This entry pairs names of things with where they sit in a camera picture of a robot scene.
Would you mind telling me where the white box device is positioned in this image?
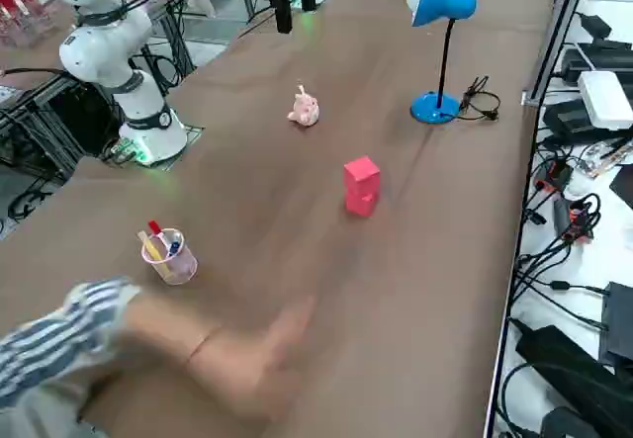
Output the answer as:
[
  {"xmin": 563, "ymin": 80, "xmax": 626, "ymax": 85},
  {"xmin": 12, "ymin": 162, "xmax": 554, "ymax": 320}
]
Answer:
[{"xmin": 577, "ymin": 70, "xmax": 633, "ymax": 131}]

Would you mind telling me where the black power brick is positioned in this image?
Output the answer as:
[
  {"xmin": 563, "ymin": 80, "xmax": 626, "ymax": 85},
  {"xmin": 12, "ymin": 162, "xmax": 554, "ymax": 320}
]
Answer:
[{"xmin": 561, "ymin": 40, "xmax": 633, "ymax": 88}]

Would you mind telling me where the black lamp cable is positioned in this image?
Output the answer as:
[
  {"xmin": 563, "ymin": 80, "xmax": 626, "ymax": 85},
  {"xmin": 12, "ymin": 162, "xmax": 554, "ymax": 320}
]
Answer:
[{"xmin": 455, "ymin": 75, "xmax": 501, "ymax": 123}]

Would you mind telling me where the black flat box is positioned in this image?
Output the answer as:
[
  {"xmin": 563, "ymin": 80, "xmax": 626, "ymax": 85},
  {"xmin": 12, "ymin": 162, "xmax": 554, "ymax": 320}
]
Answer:
[{"xmin": 599, "ymin": 282, "xmax": 633, "ymax": 365}]

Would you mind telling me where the aluminium frame post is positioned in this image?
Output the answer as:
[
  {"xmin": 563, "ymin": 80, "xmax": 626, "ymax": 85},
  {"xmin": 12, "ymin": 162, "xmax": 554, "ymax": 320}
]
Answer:
[{"xmin": 521, "ymin": 0, "xmax": 597, "ymax": 108}]

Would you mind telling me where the clear pink pen cup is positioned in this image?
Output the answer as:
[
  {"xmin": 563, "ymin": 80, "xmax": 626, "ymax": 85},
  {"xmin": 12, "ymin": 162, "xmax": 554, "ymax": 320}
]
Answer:
[{"xmin": 141, "ymin": 227, "xmax": 199, "ymax": 287}]

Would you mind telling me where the red foam block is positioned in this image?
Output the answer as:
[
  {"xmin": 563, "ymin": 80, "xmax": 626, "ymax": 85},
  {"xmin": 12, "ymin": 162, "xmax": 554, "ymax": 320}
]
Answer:
[
  {"xmin": 344, "ymin": 188, "xmax": 381, "ymax": 219},
  {"xmin": 343, "ymin": 154, "xmax": 383, "ymax": 198}
]

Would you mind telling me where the pink pig toy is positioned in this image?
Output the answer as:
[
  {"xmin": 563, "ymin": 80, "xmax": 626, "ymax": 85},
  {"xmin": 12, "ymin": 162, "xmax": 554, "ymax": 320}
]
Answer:
[{"xmin": 286, "ymin": 83, "xmax": 321, "ymax": 127}]

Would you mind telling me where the black metal rack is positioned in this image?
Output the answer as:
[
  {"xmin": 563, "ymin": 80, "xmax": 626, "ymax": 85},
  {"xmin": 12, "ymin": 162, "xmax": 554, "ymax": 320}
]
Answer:
[{"xmin": 0, "ymin": 69, "xmax": 125, "ymax": 185}]

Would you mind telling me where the clear box with red items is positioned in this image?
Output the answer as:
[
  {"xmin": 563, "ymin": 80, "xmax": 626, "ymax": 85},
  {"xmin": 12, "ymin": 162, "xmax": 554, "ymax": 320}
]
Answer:
[{"xmin": 0, "ymin": 0, "xmax": 44, "ymax": 46}]

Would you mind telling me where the yellow stick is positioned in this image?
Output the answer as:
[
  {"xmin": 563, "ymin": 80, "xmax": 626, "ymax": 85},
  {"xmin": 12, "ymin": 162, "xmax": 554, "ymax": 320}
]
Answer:
[{"xmin": 137, "ymin": 229, "xmax": 175, "ymax": 282}]

